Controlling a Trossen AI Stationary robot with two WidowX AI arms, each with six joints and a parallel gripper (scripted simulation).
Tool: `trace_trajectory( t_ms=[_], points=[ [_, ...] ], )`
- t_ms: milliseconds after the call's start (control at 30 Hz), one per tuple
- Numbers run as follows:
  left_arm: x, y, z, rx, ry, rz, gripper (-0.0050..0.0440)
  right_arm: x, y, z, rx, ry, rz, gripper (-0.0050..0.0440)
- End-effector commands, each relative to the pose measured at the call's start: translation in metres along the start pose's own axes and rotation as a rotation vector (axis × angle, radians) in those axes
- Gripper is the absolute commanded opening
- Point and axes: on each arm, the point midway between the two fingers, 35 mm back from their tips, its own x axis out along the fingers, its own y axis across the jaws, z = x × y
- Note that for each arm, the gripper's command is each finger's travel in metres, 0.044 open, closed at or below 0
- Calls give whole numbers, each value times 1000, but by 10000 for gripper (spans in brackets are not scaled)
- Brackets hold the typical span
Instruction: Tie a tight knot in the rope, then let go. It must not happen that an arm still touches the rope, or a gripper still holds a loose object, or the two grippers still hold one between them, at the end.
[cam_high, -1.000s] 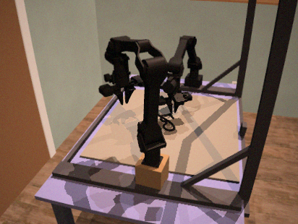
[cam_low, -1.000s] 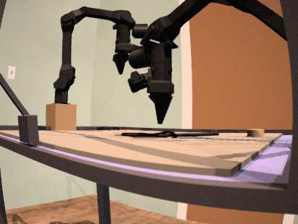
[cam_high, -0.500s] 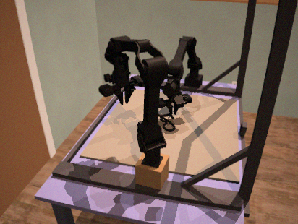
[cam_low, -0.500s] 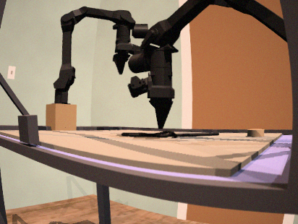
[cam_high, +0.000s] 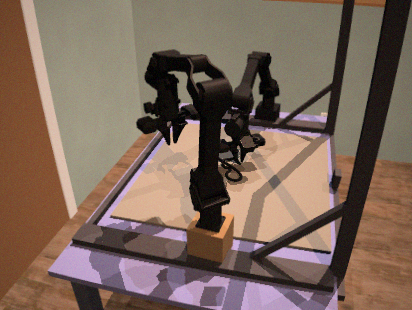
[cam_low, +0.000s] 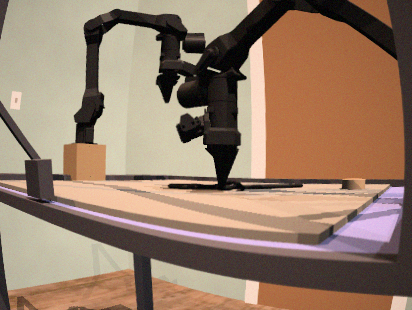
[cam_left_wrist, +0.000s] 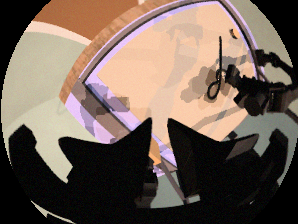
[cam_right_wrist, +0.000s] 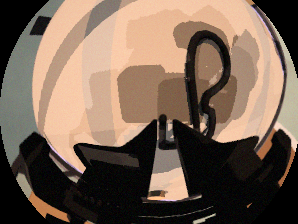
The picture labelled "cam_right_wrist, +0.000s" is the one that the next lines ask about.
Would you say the black rope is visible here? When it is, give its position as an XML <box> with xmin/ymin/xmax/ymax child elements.
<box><xmin>158</xmin><ymin>30</ymin><xmax>231</xmax><ymax>150</ymax></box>

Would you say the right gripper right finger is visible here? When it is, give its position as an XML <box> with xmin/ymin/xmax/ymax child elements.
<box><xmin>172</xmin><ymin>119</ymin><xmax>259</xmax><ymax>197</ymax></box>

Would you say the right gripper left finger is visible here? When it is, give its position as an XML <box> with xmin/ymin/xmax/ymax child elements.
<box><xmin>73</xmin><ymin>119</ymin><xmax>158</xmax><ymax>200</ymax></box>

